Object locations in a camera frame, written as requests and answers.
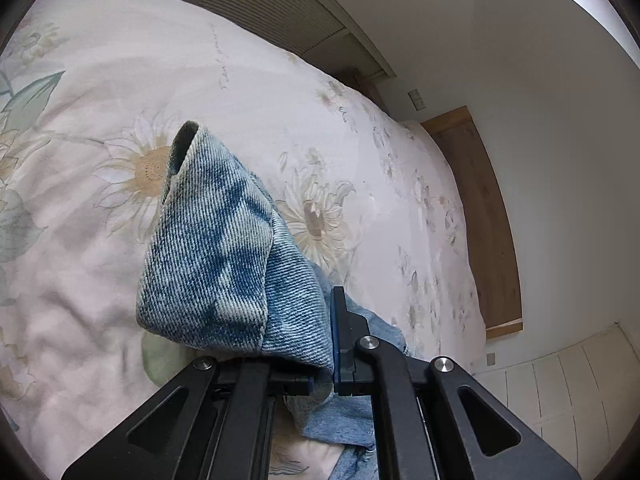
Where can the wooden headboard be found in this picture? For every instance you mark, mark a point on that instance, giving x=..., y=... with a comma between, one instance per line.
x=488, y=230

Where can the right wall switch plate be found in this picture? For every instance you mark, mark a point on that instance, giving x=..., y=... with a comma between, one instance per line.
x=416, y=99

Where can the blue denim jacket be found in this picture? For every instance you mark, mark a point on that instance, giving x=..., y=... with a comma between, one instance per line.
x=222, y=271

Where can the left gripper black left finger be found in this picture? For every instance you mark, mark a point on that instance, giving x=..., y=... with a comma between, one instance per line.
x=213, y=420

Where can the floral pink bed cover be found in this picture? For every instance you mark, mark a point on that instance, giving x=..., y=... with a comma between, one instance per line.
x=92, y=94

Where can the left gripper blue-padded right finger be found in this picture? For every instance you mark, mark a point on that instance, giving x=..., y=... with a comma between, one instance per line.
x=432, y=419

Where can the wooden nightstand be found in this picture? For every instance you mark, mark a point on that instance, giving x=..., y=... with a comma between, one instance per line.
x=354, y=79

